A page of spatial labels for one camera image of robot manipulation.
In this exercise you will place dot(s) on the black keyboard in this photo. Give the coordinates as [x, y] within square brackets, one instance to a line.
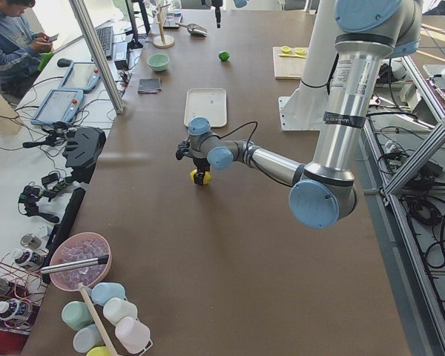
[105, 37]

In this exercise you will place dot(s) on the wooden cup rack stick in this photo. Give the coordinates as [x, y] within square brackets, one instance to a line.
[107, 340]

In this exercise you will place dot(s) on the yellow plastic knife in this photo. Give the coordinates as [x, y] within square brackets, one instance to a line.
[287, 55]

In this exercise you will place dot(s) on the metal ice scoop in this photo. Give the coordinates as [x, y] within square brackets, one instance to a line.
[95, 261]

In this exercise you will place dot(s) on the grey-green plastic cup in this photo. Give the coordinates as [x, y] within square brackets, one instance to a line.
[87, 338]

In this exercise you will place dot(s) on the upper lemon slice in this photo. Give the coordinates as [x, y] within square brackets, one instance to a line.
[285, 49]

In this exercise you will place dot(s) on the black computer mouse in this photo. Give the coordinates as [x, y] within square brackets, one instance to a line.
[63, 62]

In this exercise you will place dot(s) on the bamboo cutting board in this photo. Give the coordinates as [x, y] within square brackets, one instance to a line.
[288, 68]

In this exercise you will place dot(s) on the wooden mug tree stand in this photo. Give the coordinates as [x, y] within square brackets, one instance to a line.
[162, 40]

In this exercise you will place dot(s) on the yellow plastic cup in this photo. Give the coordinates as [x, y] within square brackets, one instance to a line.
[99, 351]

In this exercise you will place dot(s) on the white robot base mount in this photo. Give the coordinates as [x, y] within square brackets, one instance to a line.
[304, 109]

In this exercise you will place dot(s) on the blue plastic cup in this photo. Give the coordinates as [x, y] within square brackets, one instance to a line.
[104, 291]

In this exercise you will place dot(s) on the lower lemon slice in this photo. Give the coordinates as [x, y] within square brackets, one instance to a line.
[300, 51]

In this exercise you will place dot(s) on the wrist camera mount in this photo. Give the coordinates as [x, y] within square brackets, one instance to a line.
[183, 150]

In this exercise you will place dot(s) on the aluminium frame post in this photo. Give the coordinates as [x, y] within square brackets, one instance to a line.
[85, 23]

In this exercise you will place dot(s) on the white plastic cup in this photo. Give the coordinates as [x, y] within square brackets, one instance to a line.
[116, 309]

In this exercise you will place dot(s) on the yellow lemon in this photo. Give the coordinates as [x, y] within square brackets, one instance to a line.
[199, 177]

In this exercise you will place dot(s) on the green plastic cup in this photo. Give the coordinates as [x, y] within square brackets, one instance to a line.
[76, 315]

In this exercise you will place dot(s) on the pink bowl of ice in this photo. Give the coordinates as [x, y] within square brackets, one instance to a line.
[83, 258]

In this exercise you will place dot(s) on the black plastic bracket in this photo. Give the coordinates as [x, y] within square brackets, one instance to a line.
[82, 151]

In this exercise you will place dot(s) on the grey folded cloth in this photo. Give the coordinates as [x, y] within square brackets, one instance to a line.
[151, 85]

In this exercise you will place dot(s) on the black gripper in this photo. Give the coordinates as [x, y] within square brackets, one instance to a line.
[200, 163]

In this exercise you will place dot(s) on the pink plastic cup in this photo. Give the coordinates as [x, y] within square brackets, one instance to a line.
[134, 335]

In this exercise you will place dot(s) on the white rabbit print tray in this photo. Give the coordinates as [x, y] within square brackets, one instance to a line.
[210, 103]

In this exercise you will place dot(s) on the mint green bowl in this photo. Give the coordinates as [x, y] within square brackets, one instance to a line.
[158, 62]

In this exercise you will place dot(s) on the silver metal scoop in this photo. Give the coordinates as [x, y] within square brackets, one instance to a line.
[194, 29]

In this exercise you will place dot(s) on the lower teach pendant tablet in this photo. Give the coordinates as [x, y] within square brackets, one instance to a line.
[59, 105]

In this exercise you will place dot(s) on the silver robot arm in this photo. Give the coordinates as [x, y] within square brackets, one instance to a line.
[322, 191]

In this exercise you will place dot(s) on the lemon slice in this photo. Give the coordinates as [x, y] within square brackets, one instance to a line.
[285, 49]
[300, 51]

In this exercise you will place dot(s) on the green lime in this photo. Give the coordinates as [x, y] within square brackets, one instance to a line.
[223, 56]

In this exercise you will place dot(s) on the seated person in blue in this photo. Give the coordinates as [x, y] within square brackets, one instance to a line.
[21, 49]

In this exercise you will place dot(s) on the upper teach pendant tablet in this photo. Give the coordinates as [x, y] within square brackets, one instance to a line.
[81, 76]

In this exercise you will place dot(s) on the teach pendant tablet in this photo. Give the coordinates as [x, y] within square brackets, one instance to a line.
[81, 76]
[59, 105]

